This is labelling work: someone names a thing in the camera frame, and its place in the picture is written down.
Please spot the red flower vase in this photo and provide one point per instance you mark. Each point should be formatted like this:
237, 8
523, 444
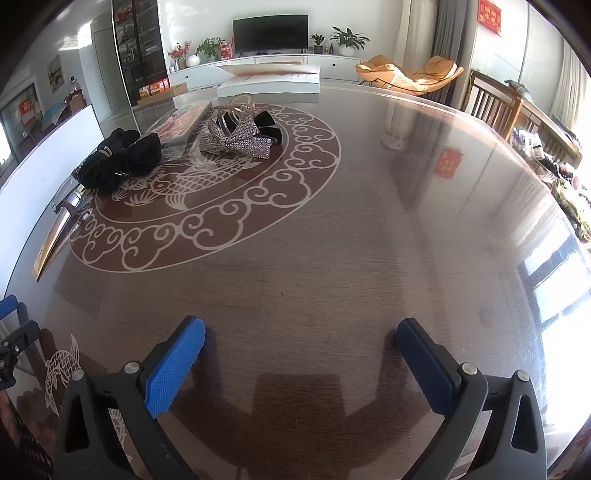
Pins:
179, 53

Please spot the green potted plant right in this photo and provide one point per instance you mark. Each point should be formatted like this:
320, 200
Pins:
349, 42

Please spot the black flat television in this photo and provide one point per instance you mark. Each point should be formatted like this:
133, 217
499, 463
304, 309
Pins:
273, 32

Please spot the green potted plant left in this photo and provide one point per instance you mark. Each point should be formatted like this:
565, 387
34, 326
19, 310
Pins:
209, 49

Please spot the white tv cabinet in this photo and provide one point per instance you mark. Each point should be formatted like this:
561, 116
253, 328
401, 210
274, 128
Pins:
212, 74

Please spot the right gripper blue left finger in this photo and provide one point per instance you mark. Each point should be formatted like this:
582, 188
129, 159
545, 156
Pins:
87, 446

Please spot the green potted plant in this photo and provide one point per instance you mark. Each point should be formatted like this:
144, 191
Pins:
209, 49
349, 42

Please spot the wooden dining chair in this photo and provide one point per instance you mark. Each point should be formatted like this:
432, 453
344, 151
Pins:
492, 102

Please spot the red wall decoration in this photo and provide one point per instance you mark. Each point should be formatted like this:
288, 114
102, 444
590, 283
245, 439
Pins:
489, 16

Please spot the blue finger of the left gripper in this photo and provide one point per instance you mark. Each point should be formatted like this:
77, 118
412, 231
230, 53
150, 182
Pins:
8, 305

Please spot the cardboard box on floor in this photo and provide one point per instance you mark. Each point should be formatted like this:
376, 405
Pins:
166, 94

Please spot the packaged pink item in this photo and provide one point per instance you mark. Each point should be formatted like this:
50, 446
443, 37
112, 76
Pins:
176, 127

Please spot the orange lounge chair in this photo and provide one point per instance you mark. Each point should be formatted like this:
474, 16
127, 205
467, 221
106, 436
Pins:
381, 72

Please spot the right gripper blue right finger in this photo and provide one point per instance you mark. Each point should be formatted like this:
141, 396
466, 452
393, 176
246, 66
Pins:
513, 445

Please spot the black glass display cabinet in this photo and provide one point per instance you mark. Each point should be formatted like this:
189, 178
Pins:
139, 48

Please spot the small dark potted plant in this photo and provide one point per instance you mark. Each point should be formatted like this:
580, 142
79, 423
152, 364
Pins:
319, 43

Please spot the grey curtain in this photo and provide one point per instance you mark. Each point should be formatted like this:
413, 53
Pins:
450, 29

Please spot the framed wall painting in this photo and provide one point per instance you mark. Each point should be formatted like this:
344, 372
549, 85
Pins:
55, 74

